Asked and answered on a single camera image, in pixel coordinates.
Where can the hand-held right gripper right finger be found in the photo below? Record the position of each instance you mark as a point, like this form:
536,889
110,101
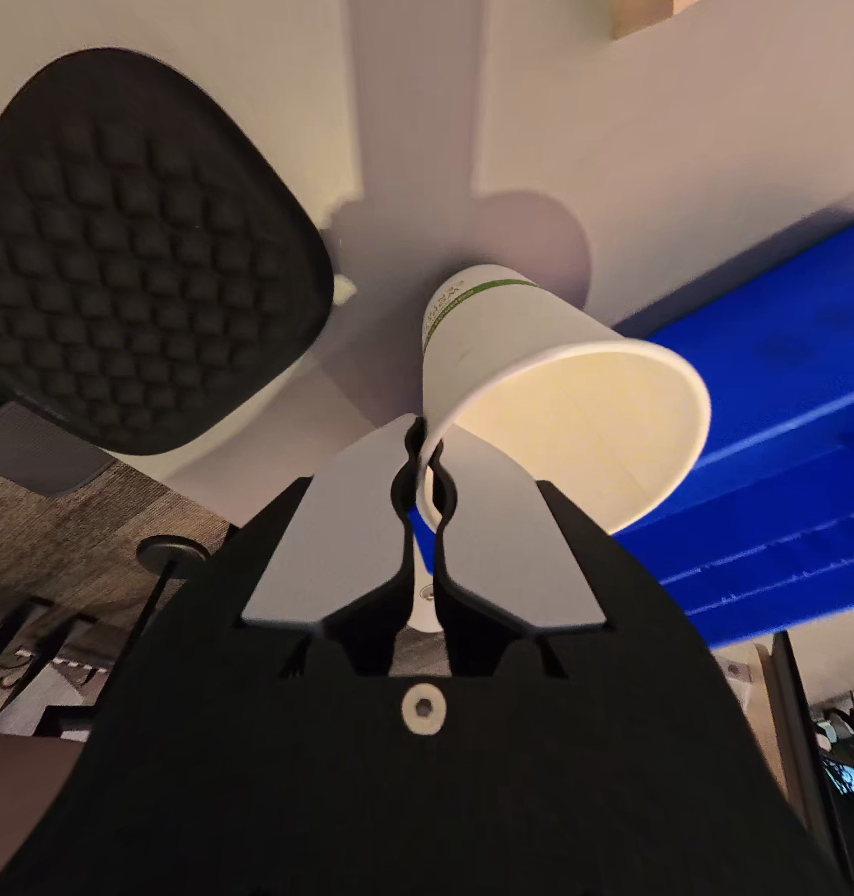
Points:
518,553

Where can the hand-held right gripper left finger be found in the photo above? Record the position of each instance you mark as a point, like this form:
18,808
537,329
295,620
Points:
336,546

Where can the white green-striped paper cup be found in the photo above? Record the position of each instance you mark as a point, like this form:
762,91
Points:
511,336

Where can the blue plastic bin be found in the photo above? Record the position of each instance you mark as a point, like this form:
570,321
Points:
783,420

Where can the wooden cube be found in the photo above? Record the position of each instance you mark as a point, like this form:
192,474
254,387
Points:
647,17

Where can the black floor stand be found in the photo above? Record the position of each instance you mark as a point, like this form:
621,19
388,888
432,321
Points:
171,553

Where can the grey fabric panel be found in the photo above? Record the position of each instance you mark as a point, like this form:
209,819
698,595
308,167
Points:
42,451

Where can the black padded wrist rest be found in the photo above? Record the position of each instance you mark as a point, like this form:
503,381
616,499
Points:
140,252

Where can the dark upright panel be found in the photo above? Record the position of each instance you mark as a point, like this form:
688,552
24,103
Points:
797,770

